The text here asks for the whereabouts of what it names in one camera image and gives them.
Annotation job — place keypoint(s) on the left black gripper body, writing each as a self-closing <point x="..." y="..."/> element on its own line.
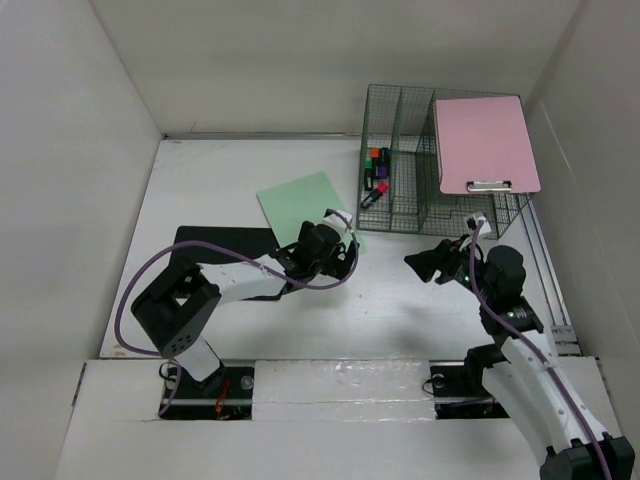
<point x="334" y="266"/>

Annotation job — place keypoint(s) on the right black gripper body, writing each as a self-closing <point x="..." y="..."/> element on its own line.
<point x="456" y="254"/>

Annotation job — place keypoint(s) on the green clipboard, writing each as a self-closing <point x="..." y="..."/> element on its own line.
<point x="288" y="205"/>

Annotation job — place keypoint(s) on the green highlighter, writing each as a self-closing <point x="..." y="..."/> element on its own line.
<point x="368" y="176"/>

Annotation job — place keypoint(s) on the purple highlighter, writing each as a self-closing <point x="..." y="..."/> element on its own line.
<point x="382" y="171"/>

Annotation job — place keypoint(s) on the orange highlighter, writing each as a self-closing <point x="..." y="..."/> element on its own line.
<point x="375" y="156"/>

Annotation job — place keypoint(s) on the pink clipboard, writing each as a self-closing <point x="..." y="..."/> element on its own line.
<point x="484" y="147"/>

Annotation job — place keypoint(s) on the blue highlighter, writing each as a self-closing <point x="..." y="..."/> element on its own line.
<point x="386" y="155"/>

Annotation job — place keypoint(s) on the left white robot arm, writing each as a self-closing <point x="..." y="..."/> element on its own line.
<point x="176" y="306"/>

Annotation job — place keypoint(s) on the black mat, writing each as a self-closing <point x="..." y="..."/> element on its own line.
<point x="248" y="241"/>

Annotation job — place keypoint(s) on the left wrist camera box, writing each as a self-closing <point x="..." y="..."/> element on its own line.
<point x="338" y="220"/>

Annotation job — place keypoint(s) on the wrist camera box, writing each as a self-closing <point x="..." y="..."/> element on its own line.
<point x="478" y="224"/>
<point x="338" y="220"/>

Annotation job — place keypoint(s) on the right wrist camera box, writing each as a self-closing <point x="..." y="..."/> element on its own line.
<point x="478" y="224"/>

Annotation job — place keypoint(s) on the green wire mesh organizer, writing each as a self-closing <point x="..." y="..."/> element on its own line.
<point x="402" y="118"/>

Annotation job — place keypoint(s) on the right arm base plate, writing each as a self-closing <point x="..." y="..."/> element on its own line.
<point x="457" y="396"/>

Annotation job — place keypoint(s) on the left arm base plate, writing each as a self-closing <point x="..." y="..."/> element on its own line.
<point x="226" y="396"/>

